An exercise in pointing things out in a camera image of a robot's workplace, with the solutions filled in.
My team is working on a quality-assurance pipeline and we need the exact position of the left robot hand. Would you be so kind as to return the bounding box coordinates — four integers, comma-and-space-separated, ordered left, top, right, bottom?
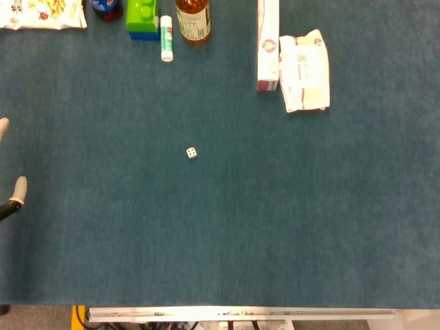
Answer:
0, 117, 28, 222

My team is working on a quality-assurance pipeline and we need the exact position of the white snack chips bag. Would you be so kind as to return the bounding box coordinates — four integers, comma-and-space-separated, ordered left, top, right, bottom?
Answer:
0, 0, 88, 30

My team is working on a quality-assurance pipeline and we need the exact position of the blue table cloth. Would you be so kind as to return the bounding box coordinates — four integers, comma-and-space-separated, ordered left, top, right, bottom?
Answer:
0, 0, 440, 309

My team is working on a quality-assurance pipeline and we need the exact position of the pepsi cola bottle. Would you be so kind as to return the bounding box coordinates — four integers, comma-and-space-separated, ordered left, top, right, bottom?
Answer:
90, 0, 124, 22

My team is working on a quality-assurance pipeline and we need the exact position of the green and blue toy block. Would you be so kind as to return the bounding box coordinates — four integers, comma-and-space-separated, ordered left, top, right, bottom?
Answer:
125, 0, 161, 41

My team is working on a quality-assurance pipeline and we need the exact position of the white green glue stick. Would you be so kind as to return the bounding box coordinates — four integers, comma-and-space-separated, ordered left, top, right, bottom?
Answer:
159, 14, 175, 63

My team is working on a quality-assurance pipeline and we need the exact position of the amber tea bottle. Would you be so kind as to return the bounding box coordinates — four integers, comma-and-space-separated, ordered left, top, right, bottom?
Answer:
175, 0, 212, 47

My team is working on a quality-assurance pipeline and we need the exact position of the long white pink box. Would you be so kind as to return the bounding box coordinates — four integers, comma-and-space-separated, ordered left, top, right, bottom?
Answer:
256, 0, 281, 93

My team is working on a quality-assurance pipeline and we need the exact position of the white crumpled pouch packet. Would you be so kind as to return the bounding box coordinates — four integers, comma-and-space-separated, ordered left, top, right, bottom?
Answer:
278, 28, 331, 114

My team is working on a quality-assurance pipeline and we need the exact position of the aluminium table frame rail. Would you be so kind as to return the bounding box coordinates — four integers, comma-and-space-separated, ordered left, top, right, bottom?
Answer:
85, 305, 403, 324

